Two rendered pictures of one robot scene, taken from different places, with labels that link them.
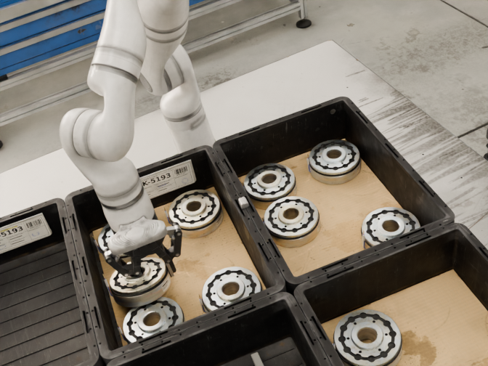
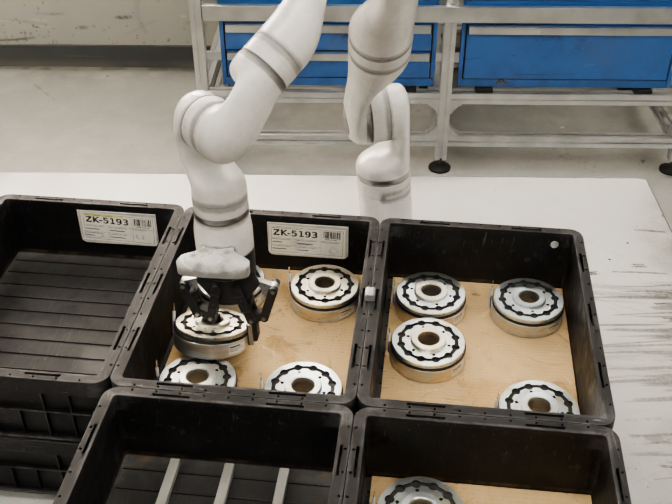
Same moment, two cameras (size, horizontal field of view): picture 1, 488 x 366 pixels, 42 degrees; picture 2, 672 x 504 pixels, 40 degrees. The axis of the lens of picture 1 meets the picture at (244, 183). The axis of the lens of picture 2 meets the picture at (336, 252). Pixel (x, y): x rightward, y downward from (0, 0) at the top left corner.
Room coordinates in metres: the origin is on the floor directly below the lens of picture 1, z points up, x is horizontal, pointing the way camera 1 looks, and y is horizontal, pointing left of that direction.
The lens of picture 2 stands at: (-0.13, -0.26, 1.70)
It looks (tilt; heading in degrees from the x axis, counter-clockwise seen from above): 36 degrees down; 19
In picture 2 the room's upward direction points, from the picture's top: straight up
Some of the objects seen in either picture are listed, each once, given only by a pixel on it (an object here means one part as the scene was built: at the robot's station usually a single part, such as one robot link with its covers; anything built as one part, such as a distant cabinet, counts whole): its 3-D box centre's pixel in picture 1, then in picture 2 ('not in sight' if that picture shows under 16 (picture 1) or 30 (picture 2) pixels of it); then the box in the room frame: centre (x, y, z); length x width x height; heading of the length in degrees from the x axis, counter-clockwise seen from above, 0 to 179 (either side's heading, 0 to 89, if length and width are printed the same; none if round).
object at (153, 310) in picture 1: (152, 319); (197, 377); (0.65, 0.20, 0.86); 0.05 x 0.05 x 0.01
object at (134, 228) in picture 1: (128, 210); (219, 233); (0.73, 0.19, 1.04); 0.11 x 0.09 x 0.06; 11
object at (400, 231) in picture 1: (391, 226); (539, 406); (0.74, -0.24, 0.86); 0.05 x 0.05 x 0.01
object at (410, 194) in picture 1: (324, 201); (478, 342); (0.83, -0.14, 0.87); 0.40 x 0.30 x 0.11; 12
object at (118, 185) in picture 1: (100, 155); (211, 155); (0.75, 0.20, 1.14); 0.09 x 0.07 x 0.15; 56
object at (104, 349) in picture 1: (165, 240); (259, 297); (0.77, 0.15, 0.92); 0.40 x 0.30 x 0.02; 12
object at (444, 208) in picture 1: (322, 181); (481, 313); (0.83, -0.14, 0.92); 0.40 x 0.30 x 0.02; 12
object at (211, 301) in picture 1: (231, 290); (303, 389); (0.68, 0.06, 0.86); 0.10 x 0.10 x 0.01
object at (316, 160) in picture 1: (334, 156); (528, 300); (0.96, -0.19, 0.86); 0.10 x 0.10 x 0.01
